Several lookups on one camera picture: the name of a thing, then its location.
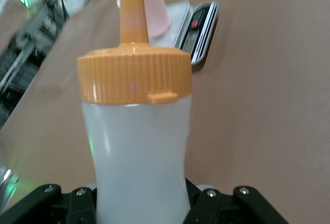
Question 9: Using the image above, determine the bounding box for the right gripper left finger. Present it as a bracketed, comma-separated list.
[0, 183, 98, 224]

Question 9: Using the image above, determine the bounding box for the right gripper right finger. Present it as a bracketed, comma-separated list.
[184, 177, 290, 224]

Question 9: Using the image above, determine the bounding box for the clear sauce bottle orange cap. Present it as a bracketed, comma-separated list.
[76, 0, 193, 224]

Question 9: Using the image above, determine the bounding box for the pink plastic cup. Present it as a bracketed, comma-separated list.
[116, 0, 173, 39]

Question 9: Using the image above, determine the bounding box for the silver kitchen scale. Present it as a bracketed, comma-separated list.
[151, 0, 220, 67]

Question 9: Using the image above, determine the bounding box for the aluminium frame rail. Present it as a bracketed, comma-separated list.
[0, 7, 70, 93]

